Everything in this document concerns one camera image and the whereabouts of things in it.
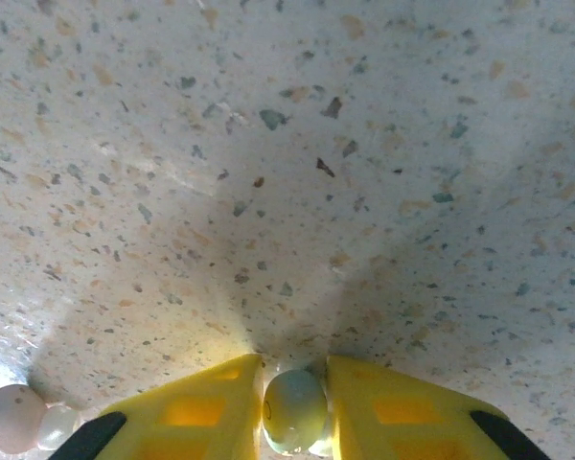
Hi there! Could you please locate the pale pink earbud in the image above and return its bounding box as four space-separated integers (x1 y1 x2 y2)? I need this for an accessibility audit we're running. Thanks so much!
0 382 83 454

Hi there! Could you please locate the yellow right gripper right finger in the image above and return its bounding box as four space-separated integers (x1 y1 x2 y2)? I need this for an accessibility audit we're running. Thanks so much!
325 353 553 460

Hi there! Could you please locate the mint green earbud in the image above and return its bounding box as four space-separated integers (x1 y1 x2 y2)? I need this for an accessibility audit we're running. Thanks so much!
262 363 334 457

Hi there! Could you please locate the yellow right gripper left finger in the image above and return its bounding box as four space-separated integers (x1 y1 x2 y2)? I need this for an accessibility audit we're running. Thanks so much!
52 353 264 460

